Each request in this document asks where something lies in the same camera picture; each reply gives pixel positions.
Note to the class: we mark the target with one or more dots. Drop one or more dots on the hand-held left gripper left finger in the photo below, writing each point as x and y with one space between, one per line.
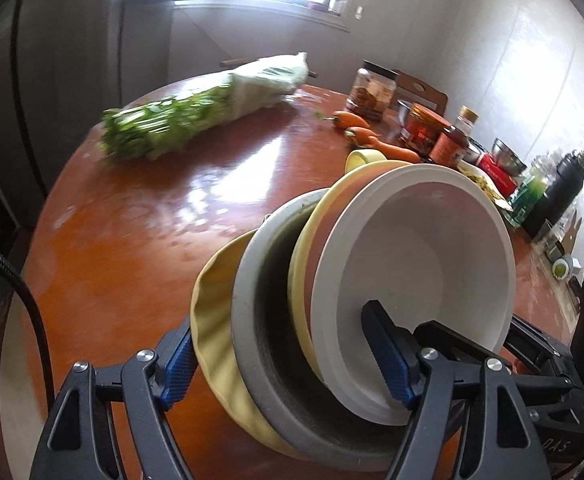
179 370

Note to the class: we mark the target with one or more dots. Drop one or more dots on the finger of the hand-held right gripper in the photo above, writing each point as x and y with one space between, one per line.
542 360
457 340

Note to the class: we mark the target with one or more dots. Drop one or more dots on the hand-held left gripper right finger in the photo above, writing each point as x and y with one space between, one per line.
389 365

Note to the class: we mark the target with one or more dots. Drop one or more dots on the yellow shell-shaped plate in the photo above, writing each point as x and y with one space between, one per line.
211 340

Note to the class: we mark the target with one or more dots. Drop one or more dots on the large steel bowl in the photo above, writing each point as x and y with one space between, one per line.
272 360

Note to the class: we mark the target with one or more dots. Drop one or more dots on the white and red paper bowl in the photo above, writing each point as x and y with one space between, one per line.
422 240

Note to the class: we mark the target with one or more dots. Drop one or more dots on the yellow bowl white inside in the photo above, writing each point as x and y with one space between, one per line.
299 270

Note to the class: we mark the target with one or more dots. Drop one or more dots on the green fruit in foam net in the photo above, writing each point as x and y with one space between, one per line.
562 270

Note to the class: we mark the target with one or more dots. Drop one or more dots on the black thermos flask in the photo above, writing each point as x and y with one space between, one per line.
557 190

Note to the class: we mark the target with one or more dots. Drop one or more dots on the green drink plastic bottle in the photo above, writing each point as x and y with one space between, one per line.
527 200

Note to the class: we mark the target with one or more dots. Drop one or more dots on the white dish of yellow food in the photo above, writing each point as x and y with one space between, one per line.
487 187

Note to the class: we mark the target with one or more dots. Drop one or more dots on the red tissue box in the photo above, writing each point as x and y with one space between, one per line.
497 172

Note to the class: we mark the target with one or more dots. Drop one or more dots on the small shiny steel bowl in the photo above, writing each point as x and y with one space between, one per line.
509 152

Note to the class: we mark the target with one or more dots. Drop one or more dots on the brown sauce bottle orange cap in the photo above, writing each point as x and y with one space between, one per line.
447 150

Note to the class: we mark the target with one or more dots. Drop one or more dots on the carrot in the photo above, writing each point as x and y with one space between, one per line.
397 152
352 120
364 135

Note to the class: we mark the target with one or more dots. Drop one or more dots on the red-lid chili sauce jar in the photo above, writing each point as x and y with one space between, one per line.
424 130

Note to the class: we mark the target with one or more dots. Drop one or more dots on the dark steel bowl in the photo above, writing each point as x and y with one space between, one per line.
405 112

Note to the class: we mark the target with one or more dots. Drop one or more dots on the wooden chair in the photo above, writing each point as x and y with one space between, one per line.
429 95

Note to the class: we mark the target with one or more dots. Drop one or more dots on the bagged celery bunch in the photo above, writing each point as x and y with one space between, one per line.
196 110

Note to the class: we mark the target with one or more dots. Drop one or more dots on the clear jar black lid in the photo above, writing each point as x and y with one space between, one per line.
372 92

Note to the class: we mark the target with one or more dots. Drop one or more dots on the grey refrigerator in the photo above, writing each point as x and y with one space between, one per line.
46 85

